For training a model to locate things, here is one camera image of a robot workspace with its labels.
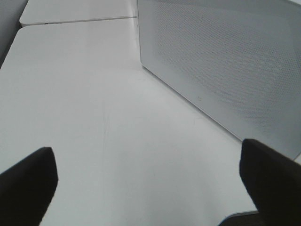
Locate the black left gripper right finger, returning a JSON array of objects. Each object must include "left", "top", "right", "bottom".
[{"left": 239, "top": 139, "right": 301, "bottom": 226}]

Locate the white microwave door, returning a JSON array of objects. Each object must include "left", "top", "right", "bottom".
[{"left": 137, "top": 0, "right": 301, "bottom": 159}]

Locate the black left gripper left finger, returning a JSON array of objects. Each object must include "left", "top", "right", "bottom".
[{"left": 0, "top": 147, "right": 58, "bottom": 226}]

